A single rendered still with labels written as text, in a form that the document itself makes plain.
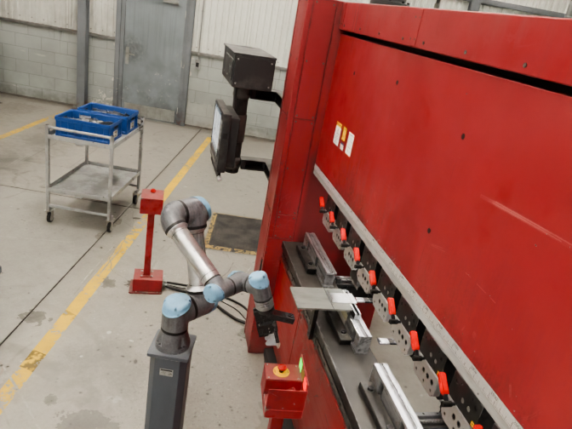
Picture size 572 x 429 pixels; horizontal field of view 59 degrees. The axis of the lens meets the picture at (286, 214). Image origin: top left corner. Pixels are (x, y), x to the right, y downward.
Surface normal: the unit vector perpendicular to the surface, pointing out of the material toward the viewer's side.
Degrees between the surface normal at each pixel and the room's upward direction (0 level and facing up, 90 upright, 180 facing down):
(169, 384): 90
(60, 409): 0
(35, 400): 0
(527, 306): 90
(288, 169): 90
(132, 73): 90
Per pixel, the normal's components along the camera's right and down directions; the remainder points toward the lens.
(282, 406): 0.11, 0.39
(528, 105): -0.97, -0.08
